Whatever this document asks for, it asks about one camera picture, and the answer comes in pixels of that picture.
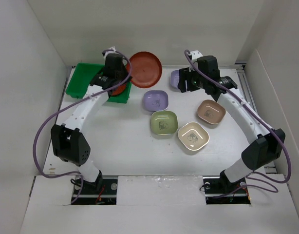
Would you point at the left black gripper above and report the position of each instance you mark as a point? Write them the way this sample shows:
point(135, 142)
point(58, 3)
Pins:
point(126, 73)

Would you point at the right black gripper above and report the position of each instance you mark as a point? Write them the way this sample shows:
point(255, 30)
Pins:
point(185, 74)

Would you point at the red round plate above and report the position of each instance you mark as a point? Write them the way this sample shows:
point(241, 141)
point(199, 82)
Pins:
point(120, 89)
point(145, 68)

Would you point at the purple square bowl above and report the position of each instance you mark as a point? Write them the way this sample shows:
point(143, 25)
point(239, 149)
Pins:
point(174, 79)
point(155, 100)

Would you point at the green square bowl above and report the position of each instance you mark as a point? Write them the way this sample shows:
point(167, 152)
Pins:
point(164, 123)

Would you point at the cream square bowl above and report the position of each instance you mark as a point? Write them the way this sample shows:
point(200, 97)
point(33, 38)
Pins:
point(193, 136)

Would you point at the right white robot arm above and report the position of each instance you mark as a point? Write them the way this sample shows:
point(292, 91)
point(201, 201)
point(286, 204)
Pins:
point(265, 143)

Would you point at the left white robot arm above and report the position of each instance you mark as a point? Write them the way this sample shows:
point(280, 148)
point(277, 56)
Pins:
point(68, 139)

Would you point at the green plastic bin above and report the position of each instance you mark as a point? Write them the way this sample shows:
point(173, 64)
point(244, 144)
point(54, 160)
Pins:
point(83, 74)

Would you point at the pink square bowl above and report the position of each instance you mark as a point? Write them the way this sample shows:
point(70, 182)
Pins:
point(211, 112)

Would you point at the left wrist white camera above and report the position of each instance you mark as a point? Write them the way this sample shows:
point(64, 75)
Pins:
point(111, 50)

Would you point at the wrist white camera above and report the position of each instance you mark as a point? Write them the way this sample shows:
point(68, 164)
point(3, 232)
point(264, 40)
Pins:
point(111, 50)
point(194, 55)

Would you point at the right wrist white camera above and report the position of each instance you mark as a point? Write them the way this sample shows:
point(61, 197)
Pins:
point(194, 55)

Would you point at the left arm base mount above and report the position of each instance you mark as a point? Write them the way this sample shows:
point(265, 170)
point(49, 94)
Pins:
point(106, 193)

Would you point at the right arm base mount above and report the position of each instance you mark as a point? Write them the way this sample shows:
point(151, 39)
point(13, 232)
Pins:
point(217, 194)

